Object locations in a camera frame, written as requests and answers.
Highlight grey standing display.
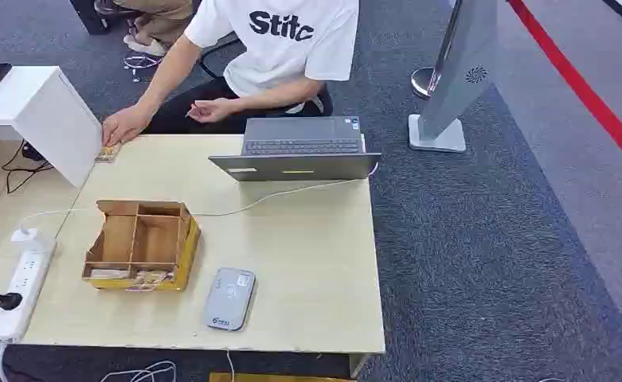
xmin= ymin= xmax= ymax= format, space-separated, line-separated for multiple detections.
xmin=407 ymin=0 xmax=499 ymax=154

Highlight black floor cables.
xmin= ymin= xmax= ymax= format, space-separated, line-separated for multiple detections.
xmin=1 ymin=138 xmax=54 ymax=195

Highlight person's right hand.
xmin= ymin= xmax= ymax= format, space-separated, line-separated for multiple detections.
xmin=102 ymin=104 xmax=154 ymax=148

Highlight person in white shirt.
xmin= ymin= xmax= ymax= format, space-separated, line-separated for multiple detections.
xmin=102 ymin=0 xmax=360 ymax=147

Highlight white laptop cable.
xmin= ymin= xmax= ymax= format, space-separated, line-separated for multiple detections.
xmin=191 ymin=162 xmax=380 ymax=218

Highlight clear sleeved cards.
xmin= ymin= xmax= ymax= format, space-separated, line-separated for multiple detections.
xmin=127 ymin=270 xmax=175 ymax=293

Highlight chrome stanchion base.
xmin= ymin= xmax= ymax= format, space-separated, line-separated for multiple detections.
xmin=410 ymin=66 xmax=442 ymax=100

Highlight wooden card box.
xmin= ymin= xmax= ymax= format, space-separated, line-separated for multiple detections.
xmin=82 ymin=199 xmax=201 ymax=293

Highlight metal wire frame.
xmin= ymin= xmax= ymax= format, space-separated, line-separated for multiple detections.
xmin=123 ymin=53 xmax=163 ymax=84

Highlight red barrier belt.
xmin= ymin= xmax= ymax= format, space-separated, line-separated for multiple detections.
xmin=507 ymin=0 xmax=622 ymax=179

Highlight printed card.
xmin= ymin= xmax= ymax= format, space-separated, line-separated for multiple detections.
xmin=94 ymin=142 xmax=123 ymax=165

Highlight grey laptop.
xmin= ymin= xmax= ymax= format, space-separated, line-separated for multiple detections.
xmin=209 ymin=116 xmax=383 ymax=183

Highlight person in tan trousers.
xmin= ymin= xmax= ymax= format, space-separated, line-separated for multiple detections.
xmin=93 ymin=0 xmax=196 ymax=58

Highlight white charger with cable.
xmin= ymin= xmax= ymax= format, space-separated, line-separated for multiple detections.
xmin=10 ymin=209 xmax=102 ymax=244

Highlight black box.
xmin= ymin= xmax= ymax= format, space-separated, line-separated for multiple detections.
xmin=68 ymin=0 xmax=112 ymax=36

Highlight white power strip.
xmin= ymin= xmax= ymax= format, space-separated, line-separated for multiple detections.
xmin=0 ymin=238 xmax=58 ymax=345

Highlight yellow box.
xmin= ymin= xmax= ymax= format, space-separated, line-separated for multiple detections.
xmin=209 ymin=372 xmax=355 ymax=382

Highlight black office chair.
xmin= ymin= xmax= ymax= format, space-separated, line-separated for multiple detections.
xmin=198 ymin=31 xmax=244 ymax=80

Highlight stack of cards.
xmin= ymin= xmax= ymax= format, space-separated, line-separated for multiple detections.
xmin=89 ymin=268 xmax=131 ymax=280

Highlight person's left hand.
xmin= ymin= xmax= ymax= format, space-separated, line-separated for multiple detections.
xmin=187 ymin=97 xmax=238 ymax=125

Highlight white side cabinet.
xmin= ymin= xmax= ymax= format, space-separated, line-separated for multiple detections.
xmin=0 ymin=65 xmax=104 ymax=189

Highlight white loose cables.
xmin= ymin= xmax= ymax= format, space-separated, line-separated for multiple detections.
xmin=99 ymin=361 xmax=178 ymax=382

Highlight white power strip cord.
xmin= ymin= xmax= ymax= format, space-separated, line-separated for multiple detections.
xmin=0 ymin=340 xmax=14 ymax=382

